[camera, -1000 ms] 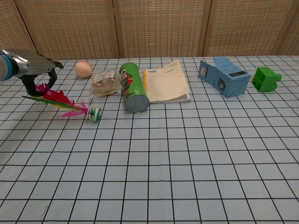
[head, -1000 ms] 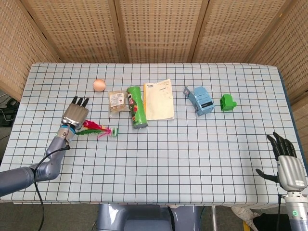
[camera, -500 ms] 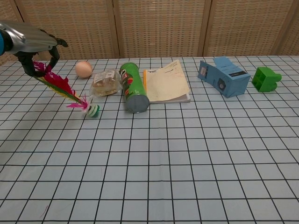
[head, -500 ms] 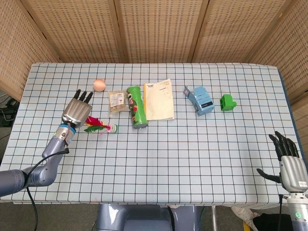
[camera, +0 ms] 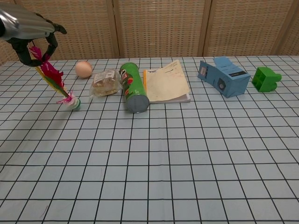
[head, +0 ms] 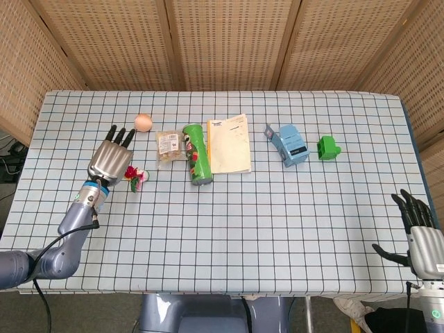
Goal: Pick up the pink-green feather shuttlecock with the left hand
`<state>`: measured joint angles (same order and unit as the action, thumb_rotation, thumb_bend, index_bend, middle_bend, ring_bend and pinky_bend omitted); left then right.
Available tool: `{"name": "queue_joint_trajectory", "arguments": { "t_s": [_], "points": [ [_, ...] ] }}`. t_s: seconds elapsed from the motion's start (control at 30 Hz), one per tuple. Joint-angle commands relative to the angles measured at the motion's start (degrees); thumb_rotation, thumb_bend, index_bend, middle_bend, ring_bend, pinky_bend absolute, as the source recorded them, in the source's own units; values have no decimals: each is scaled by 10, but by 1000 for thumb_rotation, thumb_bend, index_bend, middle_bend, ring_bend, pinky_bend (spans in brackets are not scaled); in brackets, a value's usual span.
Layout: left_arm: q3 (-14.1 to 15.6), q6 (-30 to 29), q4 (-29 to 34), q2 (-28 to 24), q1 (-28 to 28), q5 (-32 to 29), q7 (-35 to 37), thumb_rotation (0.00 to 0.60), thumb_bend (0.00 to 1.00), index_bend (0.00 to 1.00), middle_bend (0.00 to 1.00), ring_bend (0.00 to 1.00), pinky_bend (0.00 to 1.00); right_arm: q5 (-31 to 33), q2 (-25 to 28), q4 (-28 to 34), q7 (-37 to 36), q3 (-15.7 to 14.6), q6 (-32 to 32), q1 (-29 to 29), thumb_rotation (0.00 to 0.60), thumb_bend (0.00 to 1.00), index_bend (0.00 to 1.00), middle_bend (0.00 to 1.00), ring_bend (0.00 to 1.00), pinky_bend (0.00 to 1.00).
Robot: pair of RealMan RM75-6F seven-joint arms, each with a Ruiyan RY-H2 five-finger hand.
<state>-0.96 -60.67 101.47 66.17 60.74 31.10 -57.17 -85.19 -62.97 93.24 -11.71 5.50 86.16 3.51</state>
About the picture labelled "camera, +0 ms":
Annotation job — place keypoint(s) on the brown egg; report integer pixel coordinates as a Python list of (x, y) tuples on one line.
[(83, 69)]

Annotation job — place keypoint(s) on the green plastic block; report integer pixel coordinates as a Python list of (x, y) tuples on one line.
[(266, 79)]

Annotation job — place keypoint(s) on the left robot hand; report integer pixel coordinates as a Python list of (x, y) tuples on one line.
[(25, 30)]

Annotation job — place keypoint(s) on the blue cardboard box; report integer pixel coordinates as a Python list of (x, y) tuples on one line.
[(224, 75)]

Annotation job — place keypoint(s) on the blue checked tablecloth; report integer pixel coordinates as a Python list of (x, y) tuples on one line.
[(149, 151)]

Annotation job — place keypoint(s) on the colourful feather shuttlecock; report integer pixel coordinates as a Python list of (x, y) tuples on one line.
[(56, 80)]

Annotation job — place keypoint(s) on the green chips can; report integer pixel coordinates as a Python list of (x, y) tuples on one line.
[(133, 87)]

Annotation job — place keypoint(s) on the woven bamboo folding screen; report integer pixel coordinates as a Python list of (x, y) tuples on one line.
[(149, 28)]

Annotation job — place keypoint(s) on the clear bag of snacks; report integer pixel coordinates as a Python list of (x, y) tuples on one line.
[(106, 82)]

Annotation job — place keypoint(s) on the cream paper notebook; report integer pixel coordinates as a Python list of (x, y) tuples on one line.
[(167, 81)]

